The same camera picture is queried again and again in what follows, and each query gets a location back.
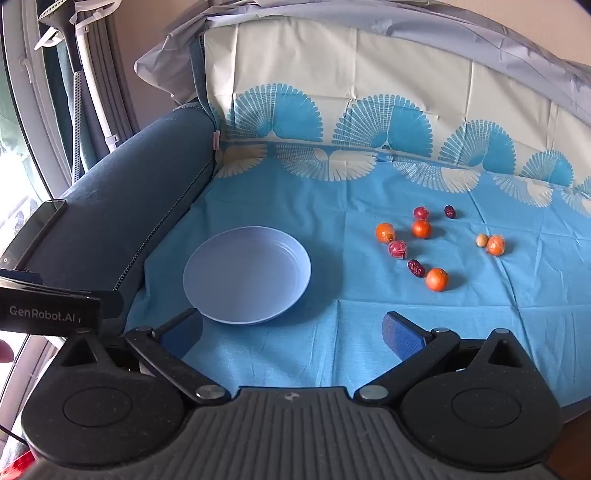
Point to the blue sofa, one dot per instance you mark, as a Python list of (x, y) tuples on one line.
[(115, 184)]

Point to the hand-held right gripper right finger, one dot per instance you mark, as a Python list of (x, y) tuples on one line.
[(401, 334)]

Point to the grey cover sheet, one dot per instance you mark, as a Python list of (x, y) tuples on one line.
[(508, 41)]

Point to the small orange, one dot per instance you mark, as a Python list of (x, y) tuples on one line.
[(436, 279), (421, 229)]

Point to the white garment steamer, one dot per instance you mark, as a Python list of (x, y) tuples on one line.
[(90, 60)]

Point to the plastic-wrapped orange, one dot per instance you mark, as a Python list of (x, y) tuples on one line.
[(496, 245)]

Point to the dark red date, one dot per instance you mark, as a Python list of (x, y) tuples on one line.
[(415, 268), (450, 212)]

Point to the black smartphone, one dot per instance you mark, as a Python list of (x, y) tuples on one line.
[(34, 233)]

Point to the blue printed cloth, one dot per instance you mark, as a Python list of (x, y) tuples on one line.
[(323, 207)]

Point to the red cloth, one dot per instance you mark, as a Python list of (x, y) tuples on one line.
[(23, 465)]

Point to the orange with yellow mark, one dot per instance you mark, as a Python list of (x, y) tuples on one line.
[(385, 232)]

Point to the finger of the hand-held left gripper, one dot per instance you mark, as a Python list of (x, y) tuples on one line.
[(112, 304)]

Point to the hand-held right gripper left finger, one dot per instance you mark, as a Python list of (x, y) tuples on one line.
[(182, 331)]

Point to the person's left hand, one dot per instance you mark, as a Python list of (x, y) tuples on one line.
[(4, 353)]

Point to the pale blue plate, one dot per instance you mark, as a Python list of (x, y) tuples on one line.
[(247, 274)]

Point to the beige longan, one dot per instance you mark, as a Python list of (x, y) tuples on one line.
[(482, 240)]

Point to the grey curtain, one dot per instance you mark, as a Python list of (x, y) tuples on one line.
[(117, 69)]

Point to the small red fruit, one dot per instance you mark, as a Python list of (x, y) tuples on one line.
[(421, 213), (398, 249)]

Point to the white window frame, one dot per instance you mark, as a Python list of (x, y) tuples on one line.
[(32, 92)]

